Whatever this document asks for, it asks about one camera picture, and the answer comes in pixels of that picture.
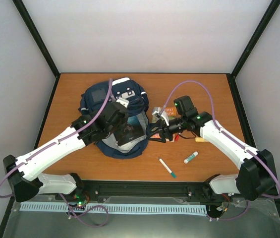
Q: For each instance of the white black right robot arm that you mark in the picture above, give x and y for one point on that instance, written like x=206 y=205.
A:
x=255 y=176

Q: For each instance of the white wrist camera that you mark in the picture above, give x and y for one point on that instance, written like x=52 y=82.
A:
x=123 y=102
x=157 y=114

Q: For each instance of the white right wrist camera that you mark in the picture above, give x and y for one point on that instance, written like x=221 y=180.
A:
x=157 y=114

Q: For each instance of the black frame post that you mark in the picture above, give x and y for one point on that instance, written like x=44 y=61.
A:
x=262 y=25
x=21 y=8

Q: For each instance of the yellow highlighter pen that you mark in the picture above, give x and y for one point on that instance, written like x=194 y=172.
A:
x=199 y=139

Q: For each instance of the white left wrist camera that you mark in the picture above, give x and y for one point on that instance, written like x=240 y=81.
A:
x=123 y=102

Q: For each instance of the dark blue hardcover book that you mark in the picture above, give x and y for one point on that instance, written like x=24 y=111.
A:
x=131 y=132

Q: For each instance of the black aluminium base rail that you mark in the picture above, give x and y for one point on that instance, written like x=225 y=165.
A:
x=188 y=191

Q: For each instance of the light blue slotted cable duct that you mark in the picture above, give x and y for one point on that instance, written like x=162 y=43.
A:
x=124 y=209

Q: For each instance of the orange Treehouse paperback book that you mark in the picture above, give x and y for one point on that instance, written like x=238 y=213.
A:
x=171 y=112

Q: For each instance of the navy blue student backpack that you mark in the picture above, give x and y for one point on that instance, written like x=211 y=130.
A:
x=128 y=89

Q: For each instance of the metal front base plate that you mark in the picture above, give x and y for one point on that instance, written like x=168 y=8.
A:
x=259 y=219

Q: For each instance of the green white glue stick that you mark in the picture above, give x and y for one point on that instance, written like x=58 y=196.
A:
x=191 y=157

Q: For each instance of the green capped white marker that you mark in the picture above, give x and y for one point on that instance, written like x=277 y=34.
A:
x=167 y=168

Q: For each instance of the black left frame post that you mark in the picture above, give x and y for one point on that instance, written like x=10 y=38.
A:
x=21 y=8

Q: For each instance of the black right frame post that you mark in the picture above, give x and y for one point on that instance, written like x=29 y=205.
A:
x=262 y=25

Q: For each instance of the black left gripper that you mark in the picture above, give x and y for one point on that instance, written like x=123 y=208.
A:
x=121 y=130

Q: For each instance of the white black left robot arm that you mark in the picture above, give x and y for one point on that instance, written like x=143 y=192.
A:
x=25 y=174

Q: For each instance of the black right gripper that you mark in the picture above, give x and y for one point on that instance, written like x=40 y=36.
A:
x=163 y=131

